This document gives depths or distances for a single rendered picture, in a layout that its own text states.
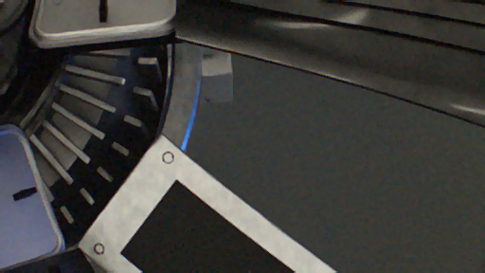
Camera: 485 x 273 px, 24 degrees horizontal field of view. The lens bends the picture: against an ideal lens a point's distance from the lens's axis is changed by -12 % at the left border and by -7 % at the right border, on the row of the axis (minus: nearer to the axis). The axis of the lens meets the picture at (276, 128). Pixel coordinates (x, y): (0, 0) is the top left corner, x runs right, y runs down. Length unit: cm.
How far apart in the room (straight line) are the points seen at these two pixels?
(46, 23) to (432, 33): 15
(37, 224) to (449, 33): 20
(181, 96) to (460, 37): 24
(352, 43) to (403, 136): 98
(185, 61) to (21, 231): 20
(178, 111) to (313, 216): 83
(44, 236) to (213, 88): 54
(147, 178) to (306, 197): 90
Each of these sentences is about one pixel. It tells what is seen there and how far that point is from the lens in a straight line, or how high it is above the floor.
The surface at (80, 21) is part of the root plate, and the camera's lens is 47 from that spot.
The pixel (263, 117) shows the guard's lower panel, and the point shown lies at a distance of 139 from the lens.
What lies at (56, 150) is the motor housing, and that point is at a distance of 59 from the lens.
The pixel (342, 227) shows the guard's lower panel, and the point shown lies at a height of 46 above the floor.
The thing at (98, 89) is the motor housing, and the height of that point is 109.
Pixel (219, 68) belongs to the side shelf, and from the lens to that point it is 103.
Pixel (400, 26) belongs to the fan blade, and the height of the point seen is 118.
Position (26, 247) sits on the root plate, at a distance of 50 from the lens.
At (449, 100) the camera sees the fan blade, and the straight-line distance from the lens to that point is 44.
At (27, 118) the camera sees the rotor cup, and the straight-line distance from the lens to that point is 53.
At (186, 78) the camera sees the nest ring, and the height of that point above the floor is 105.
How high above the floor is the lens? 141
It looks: 35 degrees down
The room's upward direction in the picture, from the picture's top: 1 degrees counter-clockwise
